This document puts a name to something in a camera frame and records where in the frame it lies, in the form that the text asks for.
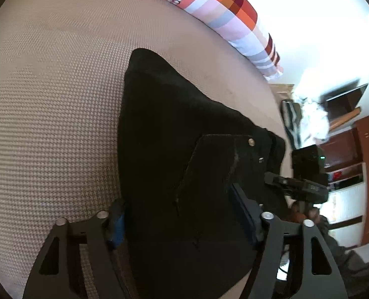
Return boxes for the white crumpled cloth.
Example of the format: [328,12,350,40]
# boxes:
[301,98,330,142]

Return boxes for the black pants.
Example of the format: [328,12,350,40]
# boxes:
[117,48,288,299]

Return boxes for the pink checked pillow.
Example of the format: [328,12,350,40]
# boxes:
[110,0,285,83]

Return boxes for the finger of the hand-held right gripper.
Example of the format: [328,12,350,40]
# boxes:
[264,171,297,191]

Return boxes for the brown wooden cabinet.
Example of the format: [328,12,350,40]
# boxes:
[320,115,369,246]

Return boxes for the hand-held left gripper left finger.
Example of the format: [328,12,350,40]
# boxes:
[22,198,141,299]

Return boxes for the dark flat screen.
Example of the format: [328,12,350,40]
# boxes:
[323,82,369,111]

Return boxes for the person's grey clothing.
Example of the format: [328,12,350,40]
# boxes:
[318,216,369,287]

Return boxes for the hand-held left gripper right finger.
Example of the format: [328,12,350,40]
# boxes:
[230,183,348,299]

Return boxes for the person's right hand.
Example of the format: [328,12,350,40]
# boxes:
[291,202,321,224]

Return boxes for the black white striped cloth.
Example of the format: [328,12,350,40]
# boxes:
[280,99,304,148]

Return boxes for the beige woven bed mat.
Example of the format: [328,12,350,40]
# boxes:
[0,0,294,299]

